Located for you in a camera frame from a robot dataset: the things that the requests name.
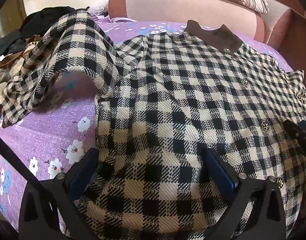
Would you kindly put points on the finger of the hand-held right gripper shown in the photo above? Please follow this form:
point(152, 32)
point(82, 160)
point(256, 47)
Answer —
point(296, 132)

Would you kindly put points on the wooden door frame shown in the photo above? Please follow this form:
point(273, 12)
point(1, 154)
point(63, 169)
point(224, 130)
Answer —
point(12, 17)

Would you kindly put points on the brown beige blanket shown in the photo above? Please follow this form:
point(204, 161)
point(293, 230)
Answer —
point(2, 80)

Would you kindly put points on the dark grey garment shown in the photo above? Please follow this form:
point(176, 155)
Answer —
point(7, 45)

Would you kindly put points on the black beige checked coat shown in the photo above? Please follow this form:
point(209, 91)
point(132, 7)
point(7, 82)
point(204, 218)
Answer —
point(180, 92)

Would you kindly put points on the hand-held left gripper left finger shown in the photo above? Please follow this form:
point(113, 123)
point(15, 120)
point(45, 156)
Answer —
point(82, 175)

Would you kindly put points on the black garment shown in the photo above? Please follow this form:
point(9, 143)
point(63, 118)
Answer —
point(40, 20)

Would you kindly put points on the pink upholstered headboard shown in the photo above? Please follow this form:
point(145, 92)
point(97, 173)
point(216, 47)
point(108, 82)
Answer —
point(180, 7)

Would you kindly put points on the purple floral bedsheet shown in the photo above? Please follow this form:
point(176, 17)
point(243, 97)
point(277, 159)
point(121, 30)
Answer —
point(55, 120)

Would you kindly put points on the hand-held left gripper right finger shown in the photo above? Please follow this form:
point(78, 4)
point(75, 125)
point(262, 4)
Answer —
point(223, 172)

